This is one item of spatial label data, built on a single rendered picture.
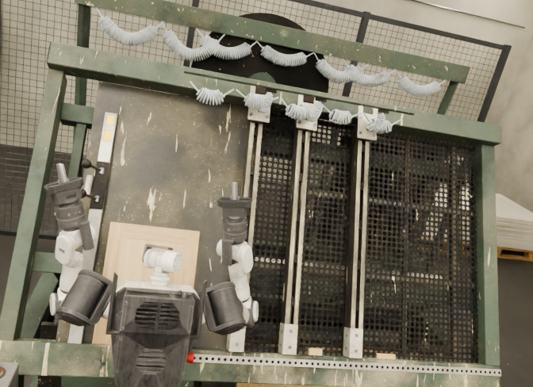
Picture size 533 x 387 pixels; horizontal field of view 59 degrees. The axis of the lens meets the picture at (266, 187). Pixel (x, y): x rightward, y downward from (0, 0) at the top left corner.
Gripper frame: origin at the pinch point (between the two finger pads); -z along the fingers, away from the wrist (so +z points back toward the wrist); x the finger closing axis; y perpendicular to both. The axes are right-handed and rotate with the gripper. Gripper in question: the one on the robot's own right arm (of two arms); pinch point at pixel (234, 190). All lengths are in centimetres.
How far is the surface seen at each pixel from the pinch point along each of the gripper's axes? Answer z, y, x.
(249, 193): 14.1, 43.2, -2.2
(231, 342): 68, 8, 2
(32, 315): 67, 22, 92
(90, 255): 33, 13, 60
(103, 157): -3, 32, 59
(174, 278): 45, 19, 27
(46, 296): 66, 37, 94
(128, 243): 31, 21, 46
